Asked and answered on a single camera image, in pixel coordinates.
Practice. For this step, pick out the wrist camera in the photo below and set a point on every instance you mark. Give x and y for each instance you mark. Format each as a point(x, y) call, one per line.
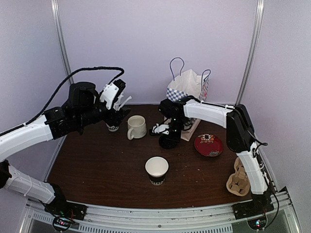
point(159, 129)
point(111, 92)

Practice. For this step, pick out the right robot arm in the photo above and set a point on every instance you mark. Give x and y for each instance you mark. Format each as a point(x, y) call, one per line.
point(240, 139)

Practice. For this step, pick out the black plastic cup lid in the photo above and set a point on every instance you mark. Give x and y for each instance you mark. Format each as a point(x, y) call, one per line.
point(166, 143)

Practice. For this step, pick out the red floral plate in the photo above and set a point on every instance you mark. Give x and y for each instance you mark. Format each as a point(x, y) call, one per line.
point(208, 145)

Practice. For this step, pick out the blue checkered paper bag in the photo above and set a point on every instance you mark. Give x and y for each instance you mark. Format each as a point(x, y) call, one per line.
point(187, 84)

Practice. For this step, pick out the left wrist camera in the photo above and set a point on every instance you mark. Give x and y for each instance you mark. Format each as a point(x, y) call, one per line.
point(111, 92)

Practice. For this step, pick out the white paper cup with straws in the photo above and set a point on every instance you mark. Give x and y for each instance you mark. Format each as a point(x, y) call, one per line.
point(112, 128)

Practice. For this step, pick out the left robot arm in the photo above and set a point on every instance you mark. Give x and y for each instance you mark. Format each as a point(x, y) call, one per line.
point(84, 106)

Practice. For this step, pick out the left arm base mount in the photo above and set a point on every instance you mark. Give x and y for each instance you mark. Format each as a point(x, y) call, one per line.
point(65, 214)

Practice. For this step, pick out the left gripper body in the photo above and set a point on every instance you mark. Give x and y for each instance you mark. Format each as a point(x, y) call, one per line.
point(114, 115)

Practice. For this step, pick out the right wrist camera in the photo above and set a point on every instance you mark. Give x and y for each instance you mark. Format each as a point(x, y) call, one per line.
point(159, 129)

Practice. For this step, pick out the white ceramic mug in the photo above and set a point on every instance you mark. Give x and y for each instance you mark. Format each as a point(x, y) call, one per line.
point(136, 127)

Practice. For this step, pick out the cardboard cup carrier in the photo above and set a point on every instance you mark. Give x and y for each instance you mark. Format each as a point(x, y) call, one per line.
point(238, 182)

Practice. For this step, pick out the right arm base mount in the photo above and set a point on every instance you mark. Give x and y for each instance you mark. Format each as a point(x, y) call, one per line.
point(255, 214)

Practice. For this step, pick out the aluminium front rail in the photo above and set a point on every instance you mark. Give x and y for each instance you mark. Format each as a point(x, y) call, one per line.
point(211, 219)

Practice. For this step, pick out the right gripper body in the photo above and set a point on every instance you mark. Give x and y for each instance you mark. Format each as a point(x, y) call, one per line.
point(177, 124)

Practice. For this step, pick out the left aluminium post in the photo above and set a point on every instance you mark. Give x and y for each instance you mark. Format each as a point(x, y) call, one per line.
point(60, 36)

